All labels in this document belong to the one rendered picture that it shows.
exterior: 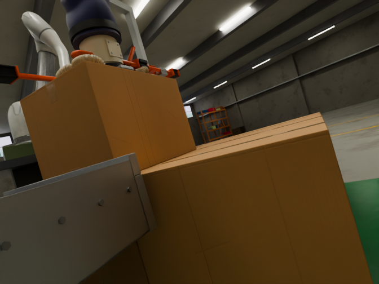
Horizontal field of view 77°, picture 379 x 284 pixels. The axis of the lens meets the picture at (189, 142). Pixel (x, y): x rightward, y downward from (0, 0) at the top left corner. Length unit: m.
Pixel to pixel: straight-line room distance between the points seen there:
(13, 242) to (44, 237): 0.05
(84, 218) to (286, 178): 0.43
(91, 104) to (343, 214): 0.75
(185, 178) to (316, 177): 0.31
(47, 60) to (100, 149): 1.18
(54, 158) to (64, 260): 0.58
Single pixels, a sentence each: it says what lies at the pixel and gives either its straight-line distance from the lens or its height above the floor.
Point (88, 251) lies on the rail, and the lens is 0.55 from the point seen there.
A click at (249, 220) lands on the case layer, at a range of 0.62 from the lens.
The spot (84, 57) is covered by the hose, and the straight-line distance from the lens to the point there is 1.03.
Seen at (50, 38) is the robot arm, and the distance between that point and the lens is 1.80.
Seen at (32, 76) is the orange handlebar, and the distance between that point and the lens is 1.31.
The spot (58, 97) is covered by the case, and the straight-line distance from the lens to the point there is 0.98.
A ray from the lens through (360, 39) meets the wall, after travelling 15.56.
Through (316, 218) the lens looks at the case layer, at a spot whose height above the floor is 0.37.
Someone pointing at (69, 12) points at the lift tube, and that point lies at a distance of 1.29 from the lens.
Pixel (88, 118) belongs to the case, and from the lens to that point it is 0.87.
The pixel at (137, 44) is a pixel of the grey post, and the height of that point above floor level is 2.51.
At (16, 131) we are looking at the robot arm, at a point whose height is 0.91.
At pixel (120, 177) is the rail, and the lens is 0.61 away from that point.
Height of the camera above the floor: 0.60
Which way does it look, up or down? level
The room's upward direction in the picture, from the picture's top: 16 degrees counter-clockwise
